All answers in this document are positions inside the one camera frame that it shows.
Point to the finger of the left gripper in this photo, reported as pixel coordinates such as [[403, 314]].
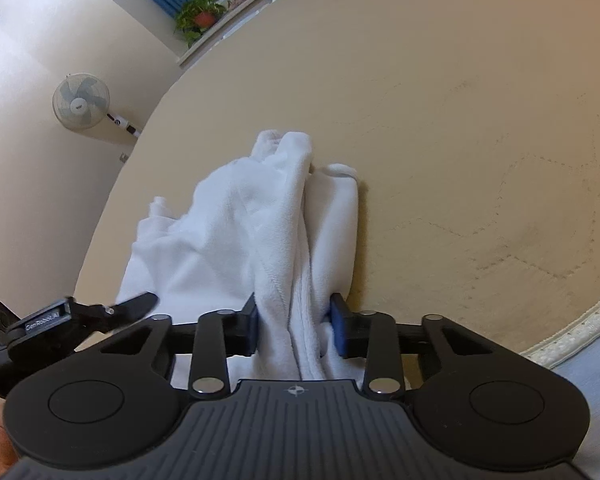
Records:
[[105, 319]]

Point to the white long-sleeve shirt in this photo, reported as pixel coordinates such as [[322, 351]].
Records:
[[268, 227]]

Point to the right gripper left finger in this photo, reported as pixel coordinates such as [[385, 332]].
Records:
[[122, 393]]

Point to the white standing fan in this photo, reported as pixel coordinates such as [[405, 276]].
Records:
[[82, 101]]

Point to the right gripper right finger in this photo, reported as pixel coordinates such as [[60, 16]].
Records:
[[470, 398]]

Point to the potted green plant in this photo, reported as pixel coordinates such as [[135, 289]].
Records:
[[196, 17]]

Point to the beige mattress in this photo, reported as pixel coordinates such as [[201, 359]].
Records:
[[474, 126]]

